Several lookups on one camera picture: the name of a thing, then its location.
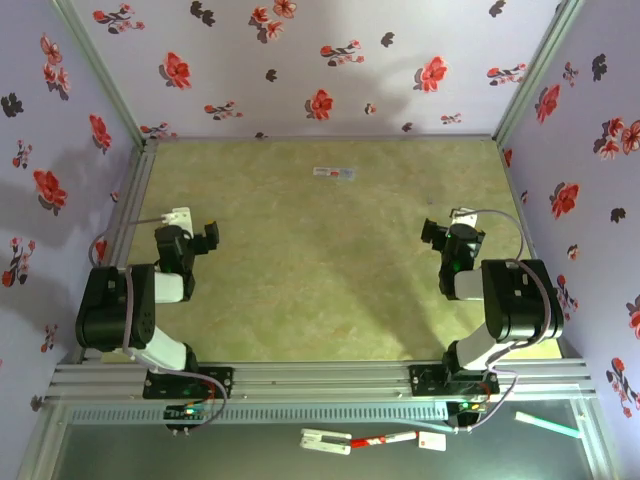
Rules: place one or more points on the wide aluminium base rail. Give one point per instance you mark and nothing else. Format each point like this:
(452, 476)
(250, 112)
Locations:
(320, 380)

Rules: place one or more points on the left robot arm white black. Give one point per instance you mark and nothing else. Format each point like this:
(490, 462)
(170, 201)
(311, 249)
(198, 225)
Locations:
(115, 310)

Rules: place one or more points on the aluminium frame leg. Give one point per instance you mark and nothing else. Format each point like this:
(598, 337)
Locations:
(40, 462)
(600, 450)

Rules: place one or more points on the white green stick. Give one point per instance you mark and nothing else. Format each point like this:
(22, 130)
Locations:
(550, 425)

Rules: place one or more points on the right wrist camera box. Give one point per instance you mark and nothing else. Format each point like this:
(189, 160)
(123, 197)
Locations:
(462, 216)

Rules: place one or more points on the white card red logo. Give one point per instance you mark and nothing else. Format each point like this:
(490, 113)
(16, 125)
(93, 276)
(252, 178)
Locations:
(432, 441)

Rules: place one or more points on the red white marker pen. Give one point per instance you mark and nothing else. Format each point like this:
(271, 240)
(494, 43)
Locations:
(380, 440)

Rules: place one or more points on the white plastic bracket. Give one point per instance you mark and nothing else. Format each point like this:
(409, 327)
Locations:
(312, 442)

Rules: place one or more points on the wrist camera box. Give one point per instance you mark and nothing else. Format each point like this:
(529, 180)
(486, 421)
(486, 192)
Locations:
(462, 216)
(177, 216)

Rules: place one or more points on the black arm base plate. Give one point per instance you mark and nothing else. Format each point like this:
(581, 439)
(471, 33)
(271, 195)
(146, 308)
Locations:
(425, 382)
(220, 382)

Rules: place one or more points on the thin aluminium table rail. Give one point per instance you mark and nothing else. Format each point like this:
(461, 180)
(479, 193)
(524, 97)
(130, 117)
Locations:
(320, 137)

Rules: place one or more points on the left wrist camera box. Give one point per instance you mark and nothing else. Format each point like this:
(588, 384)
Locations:
(177, 216)

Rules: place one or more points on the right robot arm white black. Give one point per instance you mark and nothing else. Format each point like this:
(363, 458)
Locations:
(520, 300)

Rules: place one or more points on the aluminium corner post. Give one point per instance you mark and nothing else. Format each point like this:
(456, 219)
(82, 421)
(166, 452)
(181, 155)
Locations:
(537, 70)
(100, 75)

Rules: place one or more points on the aluminium side rail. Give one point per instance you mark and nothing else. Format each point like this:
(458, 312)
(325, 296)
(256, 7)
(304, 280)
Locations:
(518, 200)
(135, 190)

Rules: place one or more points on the white printed sticker label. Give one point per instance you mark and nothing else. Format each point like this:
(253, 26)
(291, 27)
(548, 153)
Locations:
(334, 173)

